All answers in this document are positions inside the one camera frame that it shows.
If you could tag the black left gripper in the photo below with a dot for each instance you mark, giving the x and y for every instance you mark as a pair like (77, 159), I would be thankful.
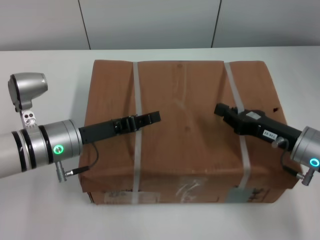
(97, 131)

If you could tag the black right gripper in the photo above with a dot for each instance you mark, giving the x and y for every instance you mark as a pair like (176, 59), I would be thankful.
(260, 125)

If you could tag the brown cardboard box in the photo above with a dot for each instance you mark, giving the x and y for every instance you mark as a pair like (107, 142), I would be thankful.
(190, 150)

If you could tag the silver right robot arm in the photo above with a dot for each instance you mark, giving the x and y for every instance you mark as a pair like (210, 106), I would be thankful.
(306, 150)

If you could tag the grey rectangular label sticker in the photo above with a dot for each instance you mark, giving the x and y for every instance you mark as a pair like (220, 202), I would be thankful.
(237, 195)

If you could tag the silver perforated bracket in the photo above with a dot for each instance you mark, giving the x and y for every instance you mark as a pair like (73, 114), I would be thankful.
(29, 120)

